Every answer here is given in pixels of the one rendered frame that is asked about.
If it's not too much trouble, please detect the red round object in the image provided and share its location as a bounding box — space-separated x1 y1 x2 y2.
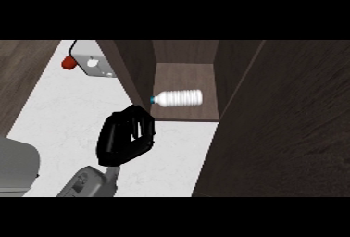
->
60 55 79 71

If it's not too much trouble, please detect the dark wood panel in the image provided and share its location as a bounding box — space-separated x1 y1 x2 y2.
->
0 39 62 139

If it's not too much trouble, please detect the grey metal appliance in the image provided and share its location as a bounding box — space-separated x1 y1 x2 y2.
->
71 39 119 79

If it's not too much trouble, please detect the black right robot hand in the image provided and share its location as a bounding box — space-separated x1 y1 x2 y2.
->
94 104 156 168

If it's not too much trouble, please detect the white plastic water bottle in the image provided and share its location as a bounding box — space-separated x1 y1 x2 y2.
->
149 89 204 108

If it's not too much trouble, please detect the dark wood cabinet door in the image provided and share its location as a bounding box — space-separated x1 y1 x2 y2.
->
190 39 350 198

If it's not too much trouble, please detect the dark wood cabinet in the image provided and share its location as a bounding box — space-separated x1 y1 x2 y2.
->
96 39 267 123

